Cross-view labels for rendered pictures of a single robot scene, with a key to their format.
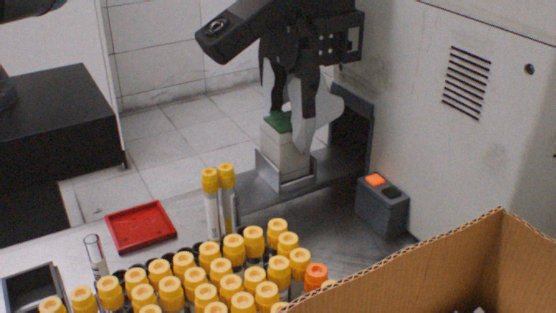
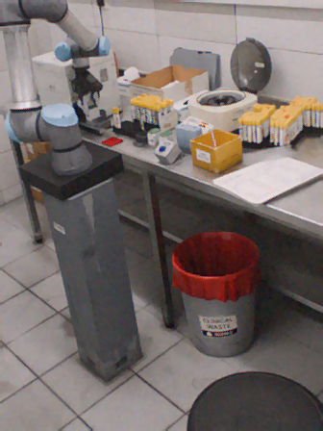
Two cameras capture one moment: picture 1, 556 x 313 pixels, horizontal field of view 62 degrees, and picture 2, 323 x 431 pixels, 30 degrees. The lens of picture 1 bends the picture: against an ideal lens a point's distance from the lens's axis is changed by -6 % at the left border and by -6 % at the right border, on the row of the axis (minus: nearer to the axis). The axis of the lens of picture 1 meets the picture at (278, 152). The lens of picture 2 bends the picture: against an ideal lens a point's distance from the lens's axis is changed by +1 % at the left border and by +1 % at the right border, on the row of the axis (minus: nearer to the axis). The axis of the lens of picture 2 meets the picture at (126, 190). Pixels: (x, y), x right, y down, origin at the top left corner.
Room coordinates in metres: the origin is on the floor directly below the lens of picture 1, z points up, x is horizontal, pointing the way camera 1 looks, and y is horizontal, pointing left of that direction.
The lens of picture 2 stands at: (0.64, 2.48, 1.83)
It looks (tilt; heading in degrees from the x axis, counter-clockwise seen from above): 27 degrees down; 264
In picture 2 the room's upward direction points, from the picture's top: 9 degrees counter-clockwise
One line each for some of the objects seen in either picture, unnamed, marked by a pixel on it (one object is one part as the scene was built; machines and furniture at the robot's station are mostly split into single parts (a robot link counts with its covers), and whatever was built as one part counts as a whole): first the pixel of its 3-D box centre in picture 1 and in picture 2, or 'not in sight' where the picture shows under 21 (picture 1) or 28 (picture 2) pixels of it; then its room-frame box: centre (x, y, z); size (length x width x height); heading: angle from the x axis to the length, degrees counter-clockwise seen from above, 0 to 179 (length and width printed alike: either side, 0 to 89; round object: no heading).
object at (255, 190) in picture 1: (301, 166); (91, 120); (0.48, -0.03, 0.92); 0.21 x 0.07 x 0.05; 119
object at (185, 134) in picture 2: not in sight; (189, 139); (0.15, 0.40, 0.92); 0.10 x 0.07 x 0.10; 126
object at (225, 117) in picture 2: not in sight; (218, 112); (-0.03, 0.22, 0.94); 0.30 x 0.24 x 0.12; 20
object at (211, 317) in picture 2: not in sight; (217, 293); (0.11, 0.48, 0.22); 0.38 x 0.37 x 0.44; 119
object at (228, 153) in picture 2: not in sight; (216, 150); (0.09, 0.56, 0.92); 0.13 x 0.13 x 0.10; 27
